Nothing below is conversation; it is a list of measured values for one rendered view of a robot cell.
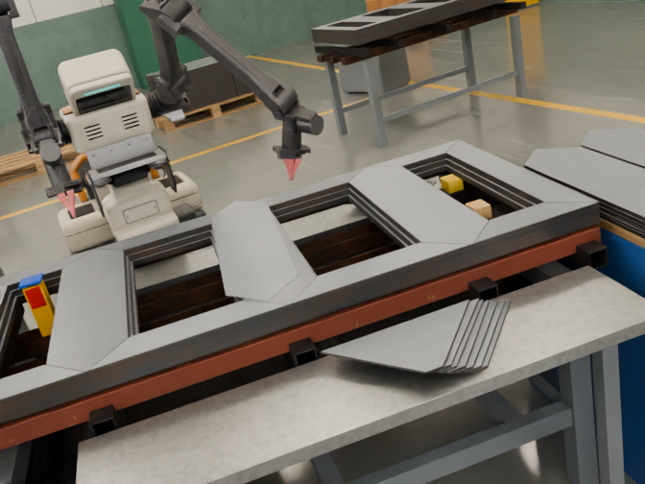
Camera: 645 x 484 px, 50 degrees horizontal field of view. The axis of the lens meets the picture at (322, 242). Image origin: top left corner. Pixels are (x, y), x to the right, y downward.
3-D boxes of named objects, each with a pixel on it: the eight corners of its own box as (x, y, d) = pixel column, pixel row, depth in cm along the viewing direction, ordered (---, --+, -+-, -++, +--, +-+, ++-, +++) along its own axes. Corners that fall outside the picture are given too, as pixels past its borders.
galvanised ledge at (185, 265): (479, 190, 246) (478, 182, 245) (115, 305, 224) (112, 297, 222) (454, 176, 264) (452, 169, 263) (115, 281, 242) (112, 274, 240)
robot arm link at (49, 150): (58, 129, 207) (28, 137, 205) (55, 116, 196) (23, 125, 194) (72, 165, 207) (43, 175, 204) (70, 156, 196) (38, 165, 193)
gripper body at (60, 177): (82, 183, 202) (72, 160, 202) (46, 195, 199) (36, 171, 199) (83, 188, 208) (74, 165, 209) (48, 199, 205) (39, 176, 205)
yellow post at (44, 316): (65, 343, 200) (40, 284, 193) (47, 349, 199) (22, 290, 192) (66, 334, 205) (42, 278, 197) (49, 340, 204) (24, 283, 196)
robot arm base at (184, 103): (180, 84, 243) (147, 94, 240) (180, 72, 236) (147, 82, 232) (190, 106, 242) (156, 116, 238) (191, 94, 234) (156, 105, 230)
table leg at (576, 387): (598, 483, 200) (585, 278, 173) (580, 491, 199) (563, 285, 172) (585, 470, 205) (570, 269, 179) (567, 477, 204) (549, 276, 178)
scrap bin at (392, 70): (411, 83, 725) (402, 27, 702) (383, 95, 701) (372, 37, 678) (370, 83, 770) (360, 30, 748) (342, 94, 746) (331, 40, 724)
